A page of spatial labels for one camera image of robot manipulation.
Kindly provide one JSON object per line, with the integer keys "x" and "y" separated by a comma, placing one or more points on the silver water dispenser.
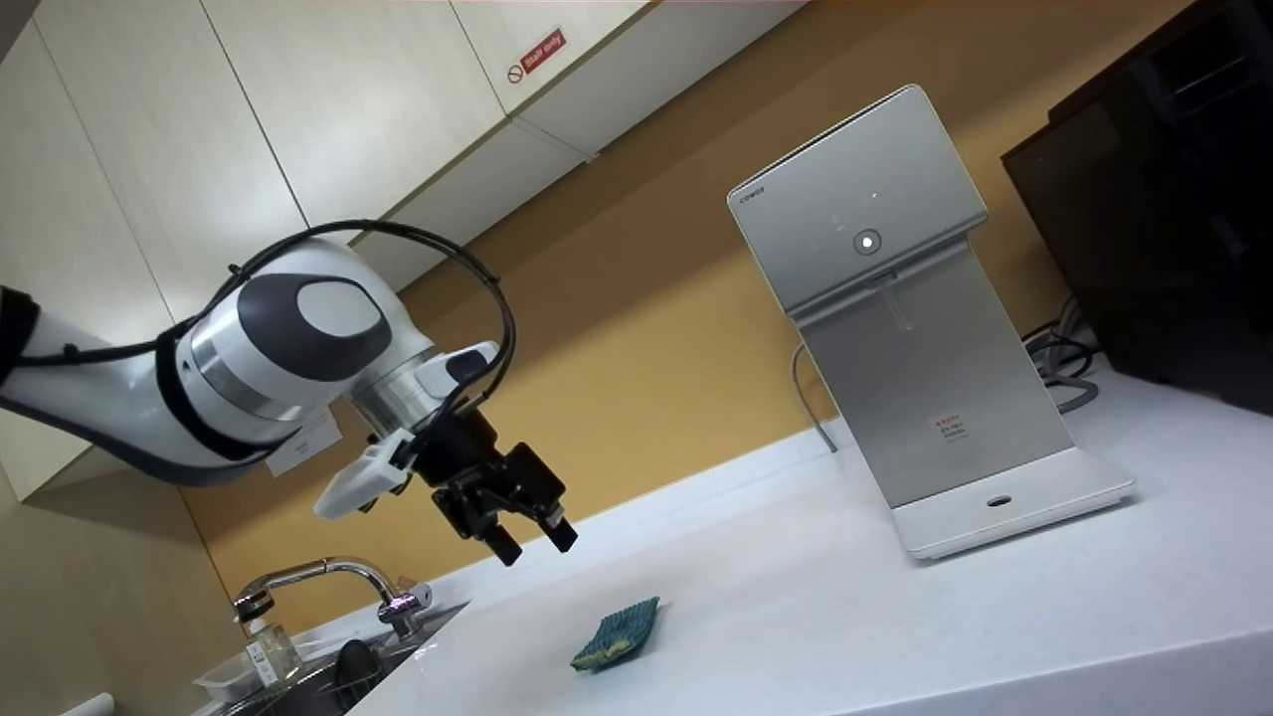
{"x": 910, "y": 328}

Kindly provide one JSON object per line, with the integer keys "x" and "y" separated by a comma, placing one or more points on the white paper label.
{"x": 303, "y": 443}

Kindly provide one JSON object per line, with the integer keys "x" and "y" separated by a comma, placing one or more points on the black appliance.
{"x": 1164, "y": 209}

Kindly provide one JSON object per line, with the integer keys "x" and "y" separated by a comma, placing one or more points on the white wall cabinets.
{"x": 249, "y": 129}

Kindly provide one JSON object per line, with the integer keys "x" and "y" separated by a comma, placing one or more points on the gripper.
{"x": 465, "y": 449}

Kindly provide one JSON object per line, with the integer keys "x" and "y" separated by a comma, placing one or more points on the blue and yellow sponge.
{"x": 619, "y": 632}

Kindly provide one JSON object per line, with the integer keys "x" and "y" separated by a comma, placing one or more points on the red and white sticker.
{"x": 537, "y": 54}

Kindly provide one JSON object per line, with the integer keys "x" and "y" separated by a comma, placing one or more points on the chrome tap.
{"x": 328, "y": 577}

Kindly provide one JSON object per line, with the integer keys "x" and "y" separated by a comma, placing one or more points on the clear plastic tray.
{"x": 227, "y": 676}

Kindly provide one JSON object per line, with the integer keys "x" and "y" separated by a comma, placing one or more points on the sink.
{"x": 318, "y": 676}

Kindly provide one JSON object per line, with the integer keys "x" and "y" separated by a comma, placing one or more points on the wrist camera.
{"x": 360, "y": 479}

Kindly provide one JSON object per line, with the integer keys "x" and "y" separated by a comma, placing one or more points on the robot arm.
{"x": 288, "y": 328}

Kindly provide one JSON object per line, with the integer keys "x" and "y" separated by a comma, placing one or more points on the clear soap bottle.
{"x": 269, "y": 651}

